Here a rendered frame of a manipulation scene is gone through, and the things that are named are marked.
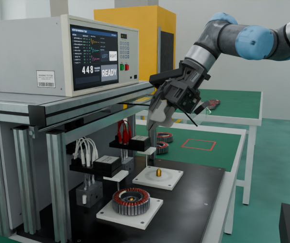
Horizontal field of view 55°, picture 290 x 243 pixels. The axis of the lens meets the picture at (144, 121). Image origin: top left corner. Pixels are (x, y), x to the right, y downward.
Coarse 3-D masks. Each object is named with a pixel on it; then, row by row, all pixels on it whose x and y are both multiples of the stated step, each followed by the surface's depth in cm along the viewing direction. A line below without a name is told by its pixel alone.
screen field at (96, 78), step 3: (75, 78) 74; (78, 78) 75; (81, 78) 77; (84, 78) 78; (87, 78) 79; (90, 78) 81; (93, 78) 82; (96, 78) 84; (75, 81) 74; (78, 81) 76; (81, 81) 77; (84, 81) 78; (87, 81) 80; (90, 81) 81
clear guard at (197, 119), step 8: (144, 96) 110; (128, 104) 95; (136, 104) 94; (144, 104) 93; (200, 104) 105; (192, 112) 92; (200, 112) 98; (208, 112) 106; (192, 120) 87; (200, 120) 93
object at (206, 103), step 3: (204, 102) 97; (207, 102) 100; (201, 105) 92; (204, 105) 94; (207, 105) 98; (198, 108) 92; (201, 108) 92; (204, 108) 92; (195, 111) 93; (198, 111) 93
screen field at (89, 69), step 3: (84, 66) 78; (87, 66) 79; (90, 66) 80; (93, 66) 82; (84, 69) 78; (87, 69) 79; (90, 69) 80; (93, 69) 82; (84, 72) 78; (87, 72) 79; (90, 72) 80; (93, 72) 82
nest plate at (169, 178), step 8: (152, 168) 112; (160, 168) 112; (136, 176) 105; (144, 176) 105; (152, 176) 105; (160, 176) 105; (168, 176) 105; (176, 176) 105; (144, 184) 100; (152, 184) 99; (160, 184) 98; (168, 184) 98
